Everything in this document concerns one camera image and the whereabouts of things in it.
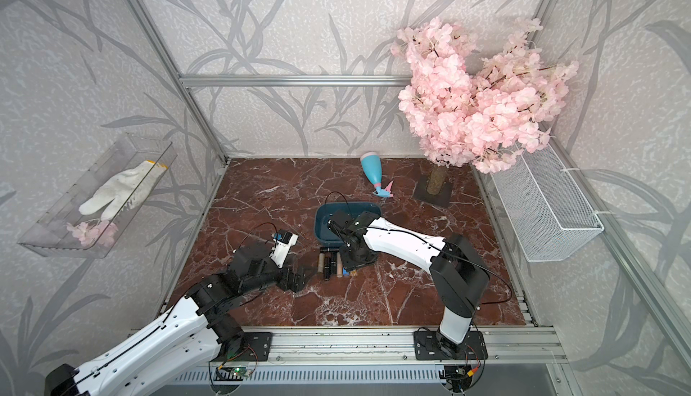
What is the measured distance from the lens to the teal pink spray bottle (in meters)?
1.10

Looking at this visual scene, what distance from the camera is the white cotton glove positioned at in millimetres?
643

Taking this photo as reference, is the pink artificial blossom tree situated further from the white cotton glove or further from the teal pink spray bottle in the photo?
the white cotton glove

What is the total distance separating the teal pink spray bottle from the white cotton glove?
2.27 feet

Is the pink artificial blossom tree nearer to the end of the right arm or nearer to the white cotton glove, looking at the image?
the end of the right arm

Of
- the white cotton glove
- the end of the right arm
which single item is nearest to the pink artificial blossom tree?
the end of the right arm
